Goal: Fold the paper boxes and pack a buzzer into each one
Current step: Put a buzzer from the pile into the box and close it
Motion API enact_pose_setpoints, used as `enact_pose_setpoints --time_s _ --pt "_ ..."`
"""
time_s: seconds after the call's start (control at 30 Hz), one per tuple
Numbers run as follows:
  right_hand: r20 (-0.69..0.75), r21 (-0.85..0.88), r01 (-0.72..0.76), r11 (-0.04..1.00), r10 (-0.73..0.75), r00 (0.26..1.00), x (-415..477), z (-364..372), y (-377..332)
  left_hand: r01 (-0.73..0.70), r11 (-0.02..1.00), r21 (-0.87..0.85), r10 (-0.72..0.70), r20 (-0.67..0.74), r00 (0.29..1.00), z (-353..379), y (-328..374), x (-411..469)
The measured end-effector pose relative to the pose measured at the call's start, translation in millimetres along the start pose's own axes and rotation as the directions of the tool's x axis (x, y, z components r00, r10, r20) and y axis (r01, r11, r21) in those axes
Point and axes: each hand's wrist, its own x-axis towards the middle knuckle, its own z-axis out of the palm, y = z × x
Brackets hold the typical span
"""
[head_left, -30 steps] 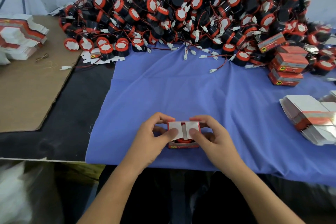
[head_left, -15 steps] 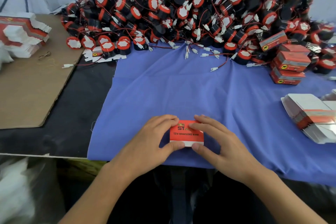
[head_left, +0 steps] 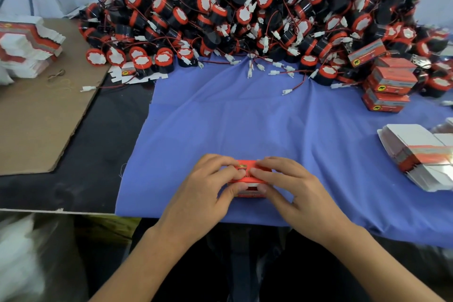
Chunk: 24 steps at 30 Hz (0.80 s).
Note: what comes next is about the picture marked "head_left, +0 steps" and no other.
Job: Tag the person's right forearm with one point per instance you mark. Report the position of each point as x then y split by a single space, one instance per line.
382 266

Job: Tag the blue cloth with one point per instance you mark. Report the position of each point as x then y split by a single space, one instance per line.
198 114

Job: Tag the person's left forearm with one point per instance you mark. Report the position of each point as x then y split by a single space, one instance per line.
141 266

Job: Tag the rubber band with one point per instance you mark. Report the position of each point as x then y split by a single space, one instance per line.
55 74

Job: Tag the orange white paper box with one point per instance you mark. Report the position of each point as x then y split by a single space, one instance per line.
396 64
386 102
366 52
251 178
393 80

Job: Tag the white plastic bag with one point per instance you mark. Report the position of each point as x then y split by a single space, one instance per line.
5 75

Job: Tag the brown cardboard sheet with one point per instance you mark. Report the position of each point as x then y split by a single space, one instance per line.
42 121

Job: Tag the person's left hand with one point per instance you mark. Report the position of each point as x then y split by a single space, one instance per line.
202 199

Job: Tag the person's right hand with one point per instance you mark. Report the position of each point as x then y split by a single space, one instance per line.
301 203

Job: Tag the pile of black red buzzers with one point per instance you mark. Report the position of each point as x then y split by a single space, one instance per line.
262 8

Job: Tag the stack of paper boxes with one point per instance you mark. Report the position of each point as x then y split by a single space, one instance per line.
417 156
28 47

